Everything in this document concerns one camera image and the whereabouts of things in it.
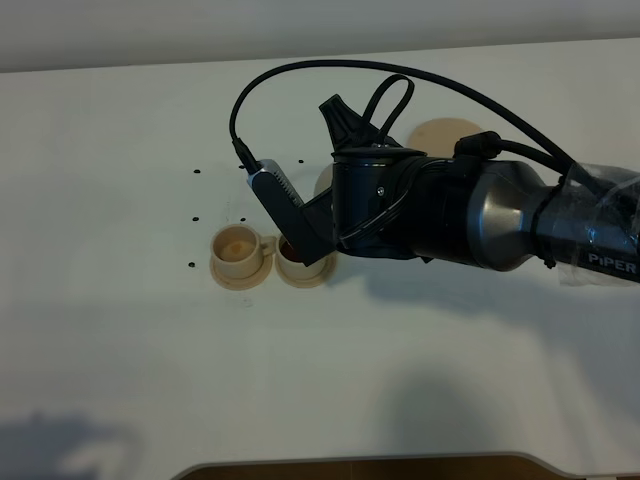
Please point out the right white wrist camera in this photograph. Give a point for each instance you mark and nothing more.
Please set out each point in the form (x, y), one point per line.
(269, 167)

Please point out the right beige cup saucer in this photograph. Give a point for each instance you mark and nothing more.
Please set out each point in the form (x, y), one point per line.
(331, 262)

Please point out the beige teapot saucer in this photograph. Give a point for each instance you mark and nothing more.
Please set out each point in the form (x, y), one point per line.
(438, 137)

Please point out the beige ceramic teapot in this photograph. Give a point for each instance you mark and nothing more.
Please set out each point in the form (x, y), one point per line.
(324, 180)

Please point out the left beige cup saucer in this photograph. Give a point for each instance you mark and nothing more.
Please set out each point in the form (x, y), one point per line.
(242, 284)

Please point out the beige teacup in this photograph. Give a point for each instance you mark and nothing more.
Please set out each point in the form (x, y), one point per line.
(291, 266)
(239, 250)

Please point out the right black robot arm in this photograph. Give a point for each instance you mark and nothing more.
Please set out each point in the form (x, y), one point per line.
(477, 210)

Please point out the beige cup saucer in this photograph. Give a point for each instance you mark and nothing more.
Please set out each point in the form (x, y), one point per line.
(242, 284)
(331, 262)

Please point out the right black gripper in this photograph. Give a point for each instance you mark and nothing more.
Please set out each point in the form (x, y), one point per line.
(355, 215)

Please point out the left beige teacup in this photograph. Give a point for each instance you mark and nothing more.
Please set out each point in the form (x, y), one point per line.
(239, 250)

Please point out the right beige teacup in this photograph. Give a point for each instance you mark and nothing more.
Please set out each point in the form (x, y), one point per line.
(291, 266)

